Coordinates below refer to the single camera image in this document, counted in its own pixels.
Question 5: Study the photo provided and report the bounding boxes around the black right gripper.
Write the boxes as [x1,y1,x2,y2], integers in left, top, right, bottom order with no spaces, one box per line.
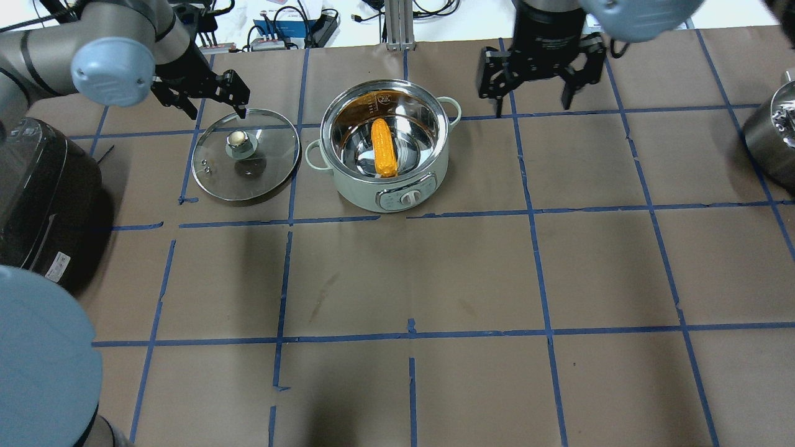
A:
[475,1,607,118]

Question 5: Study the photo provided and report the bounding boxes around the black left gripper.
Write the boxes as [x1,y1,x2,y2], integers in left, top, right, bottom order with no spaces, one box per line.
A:
[152,43,250,120]

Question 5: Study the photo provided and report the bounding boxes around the glass pot lid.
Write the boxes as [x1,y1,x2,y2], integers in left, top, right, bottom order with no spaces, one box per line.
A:
[191,109,301,202]

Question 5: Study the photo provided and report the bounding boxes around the yellow plastic corn cob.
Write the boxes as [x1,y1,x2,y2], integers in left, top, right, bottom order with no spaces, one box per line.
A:
[370,118,399,178]

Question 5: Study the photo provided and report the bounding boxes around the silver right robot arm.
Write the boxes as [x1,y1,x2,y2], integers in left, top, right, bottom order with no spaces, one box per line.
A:
[475,1,702,117]

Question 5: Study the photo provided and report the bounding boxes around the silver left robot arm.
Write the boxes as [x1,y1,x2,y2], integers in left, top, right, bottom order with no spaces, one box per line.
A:
[2,1,250,446]

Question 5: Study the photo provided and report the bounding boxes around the light green electric pot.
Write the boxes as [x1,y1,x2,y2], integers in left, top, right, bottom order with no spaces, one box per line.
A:
[303,79,463,213]

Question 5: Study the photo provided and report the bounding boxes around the dark grey rice cooker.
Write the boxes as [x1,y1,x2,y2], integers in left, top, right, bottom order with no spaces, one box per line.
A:
[1,117,102,286]

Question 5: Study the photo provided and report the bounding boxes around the stainless steel steamer basket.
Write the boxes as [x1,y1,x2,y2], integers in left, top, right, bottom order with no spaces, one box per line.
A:
[743,68,794,194]

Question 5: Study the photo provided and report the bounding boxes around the aluminium frame post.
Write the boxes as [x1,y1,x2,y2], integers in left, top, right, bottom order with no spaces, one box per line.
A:
[384,0,416,51]

